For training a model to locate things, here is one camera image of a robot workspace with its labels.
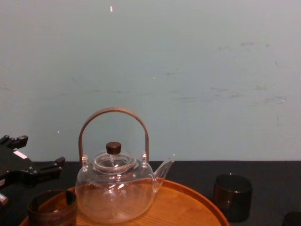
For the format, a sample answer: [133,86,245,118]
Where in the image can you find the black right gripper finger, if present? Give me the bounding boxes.
[281,211,301,226]

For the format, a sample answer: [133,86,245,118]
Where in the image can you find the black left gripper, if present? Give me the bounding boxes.
[0,135,66,189]

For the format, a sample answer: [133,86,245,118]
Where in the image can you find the dark smoked glass cup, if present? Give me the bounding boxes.
[213,173,253,223]
[26,189,79,226]

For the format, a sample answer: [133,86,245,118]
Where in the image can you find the round wooden tray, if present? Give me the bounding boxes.
[18,178,230,226]

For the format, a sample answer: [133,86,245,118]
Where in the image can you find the black table cloth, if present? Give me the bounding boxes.
[0,160,301,226]

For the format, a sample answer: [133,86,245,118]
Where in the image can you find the glass teapot lid, dark knob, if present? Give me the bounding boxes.
[94,141,137,172]

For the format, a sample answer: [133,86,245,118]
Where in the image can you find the clear glass teapot, wooden handle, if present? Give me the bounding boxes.
[75,107,176,225]

